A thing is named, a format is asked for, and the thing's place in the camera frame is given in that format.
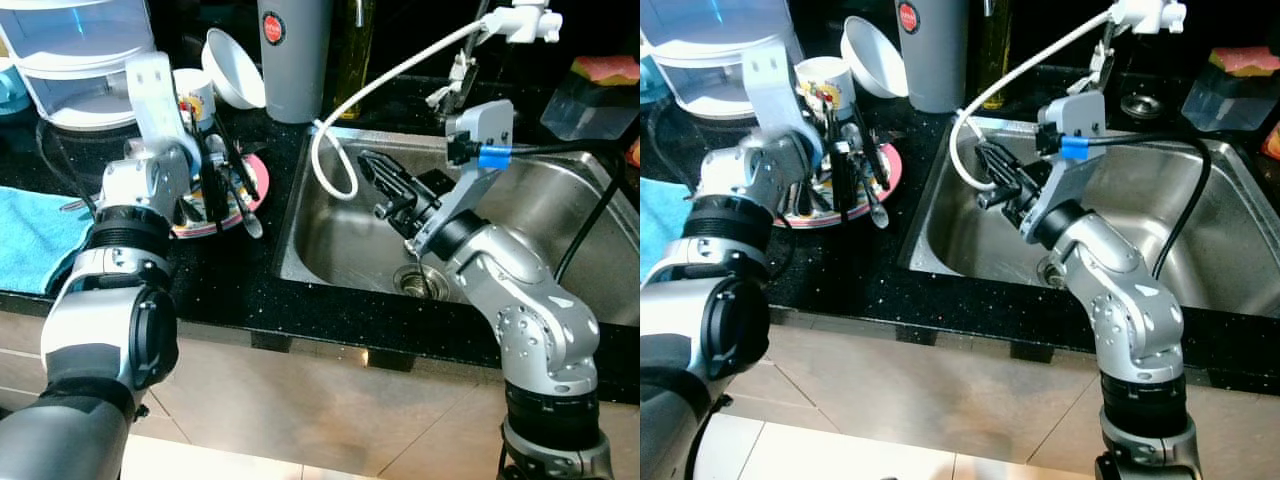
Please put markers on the steel spoon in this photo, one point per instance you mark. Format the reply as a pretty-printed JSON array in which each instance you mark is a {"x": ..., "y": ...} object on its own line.
[
  {"x": 876, "y": 212},
  {"x": 413, "y": 255},
  {"x": 252, "y": 222}
]

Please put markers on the olive oil bottle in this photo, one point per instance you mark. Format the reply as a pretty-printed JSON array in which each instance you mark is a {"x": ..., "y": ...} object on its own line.
[
  {"x": 352, "y": 60},
  {"x": 995, "y": 50}
]

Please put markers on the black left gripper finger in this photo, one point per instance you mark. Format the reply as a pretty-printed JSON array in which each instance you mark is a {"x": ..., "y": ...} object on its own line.
[
  {"x": 217, "y": 180},
  {"x": 842, "y": 175},
  {"x": 868, "y": 160},
  {"x": 238, "y": 170}
]

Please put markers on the beige cabinet front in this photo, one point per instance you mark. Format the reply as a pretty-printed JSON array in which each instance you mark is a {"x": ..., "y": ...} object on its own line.
[
  {"x": 950, "y": 390},
  {"x": 330, "y": 400}
]

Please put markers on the red packet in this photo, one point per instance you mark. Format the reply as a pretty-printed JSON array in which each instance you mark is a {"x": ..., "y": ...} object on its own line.
[
  {"x": 1272, "y": 140},
  {"x": 635, "y": 152}
]

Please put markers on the blue cup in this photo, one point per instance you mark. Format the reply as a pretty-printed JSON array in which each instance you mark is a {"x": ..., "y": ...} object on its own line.
[
  {"x": 10, "y": 90},
  {"x": 648, "y": 80}
]

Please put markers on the white bowl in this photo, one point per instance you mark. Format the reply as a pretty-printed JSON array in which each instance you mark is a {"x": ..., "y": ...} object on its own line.
[
  {"x": 875, "y": 60},
  {"x": 235, "y": 70}
]

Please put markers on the pink plate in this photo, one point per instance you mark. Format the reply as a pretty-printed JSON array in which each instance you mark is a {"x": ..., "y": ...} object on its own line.
[
  {"x": 895, "y": 170},
  {"x": 263, "y": 180}
]

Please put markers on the stainless steel sink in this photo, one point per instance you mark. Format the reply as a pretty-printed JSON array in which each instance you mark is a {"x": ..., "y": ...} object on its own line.
[
  {"x": 1240, "y": 240},
  {"x": 560, "y": 220}
]

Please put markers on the steel faucet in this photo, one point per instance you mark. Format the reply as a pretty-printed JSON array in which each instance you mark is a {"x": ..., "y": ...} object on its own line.
[
  {"x": 1103, "y": 55},
  {"x": 460, "y": 85}
]

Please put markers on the pink yellow sponge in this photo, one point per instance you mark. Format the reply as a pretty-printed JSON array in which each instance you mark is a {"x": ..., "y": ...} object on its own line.
[
  {"x": 1245, "y": 60},
  {"x": 605, "y": 70}
]

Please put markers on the blue towel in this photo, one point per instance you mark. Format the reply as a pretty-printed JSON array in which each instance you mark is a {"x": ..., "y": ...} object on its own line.
[
  {"x": 665, "y": 230},
  {"x": 40, "y": 240}
]

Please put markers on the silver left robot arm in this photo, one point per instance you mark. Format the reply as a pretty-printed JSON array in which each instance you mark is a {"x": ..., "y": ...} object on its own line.
[
  {"x": 700, "y": 330},
  {"x": 100, "y": 330}
]

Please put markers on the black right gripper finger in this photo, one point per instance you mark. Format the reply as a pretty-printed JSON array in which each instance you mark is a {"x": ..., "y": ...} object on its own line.
[
  {"x": 380, "y": 192},
  {"x": 392, "y": 172},
  {"x": 990, "y": 185},
  {"x": 1003, "y": 163}
]

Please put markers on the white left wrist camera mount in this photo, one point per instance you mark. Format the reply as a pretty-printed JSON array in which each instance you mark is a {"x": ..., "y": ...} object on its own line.
[
  {"x": 780, "y": 90},
  {"x": 155, "y": 100}
]

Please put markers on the white cartoon mug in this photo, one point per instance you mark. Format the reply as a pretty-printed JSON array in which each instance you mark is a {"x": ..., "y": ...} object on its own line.
[
  {"x": 825, "y": 85},
  {"x": 195, "y": 95}
]

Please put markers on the round steel sink strainer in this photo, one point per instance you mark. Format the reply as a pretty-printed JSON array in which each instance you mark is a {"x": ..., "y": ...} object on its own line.
[{"x": 1140, "y": 105}]

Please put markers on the grey tumbler red label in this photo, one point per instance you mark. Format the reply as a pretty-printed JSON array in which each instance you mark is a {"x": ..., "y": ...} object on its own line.
[
  {"x": 295, "y": 70},
  {"x": 930, "y": 60}
]

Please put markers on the white faucet filter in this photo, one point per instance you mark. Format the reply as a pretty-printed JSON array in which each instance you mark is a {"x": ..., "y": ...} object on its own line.
[
  {"x": 525, "y": 20},
  {"x": 1150, "y": 12}
]

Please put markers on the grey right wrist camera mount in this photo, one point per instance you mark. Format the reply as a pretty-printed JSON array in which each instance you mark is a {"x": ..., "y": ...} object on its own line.
[
  {"x": 487, "y": 125},
  {"x": 1075, "y": 115}
]

